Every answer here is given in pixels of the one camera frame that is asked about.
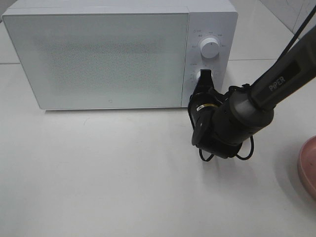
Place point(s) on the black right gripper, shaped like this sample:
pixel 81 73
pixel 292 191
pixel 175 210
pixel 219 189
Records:
pixel 203 103

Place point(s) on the pink round plate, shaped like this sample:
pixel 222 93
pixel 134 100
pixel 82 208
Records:
pixel 306 166

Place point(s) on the white microwave door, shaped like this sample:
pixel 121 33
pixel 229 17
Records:
pixel 102 61

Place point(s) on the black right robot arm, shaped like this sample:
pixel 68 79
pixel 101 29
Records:
pixel 222 122

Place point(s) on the lower white rotary knob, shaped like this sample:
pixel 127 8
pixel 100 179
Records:
pixel 198 75

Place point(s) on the white rotary knob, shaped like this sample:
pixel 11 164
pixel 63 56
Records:
pixel 198 75
pixel 209 47

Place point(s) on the upper white rotary knob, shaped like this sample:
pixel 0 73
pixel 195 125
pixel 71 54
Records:
pixel 209 47

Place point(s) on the white microwave oven body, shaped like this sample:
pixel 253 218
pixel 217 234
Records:
pixel 206 18

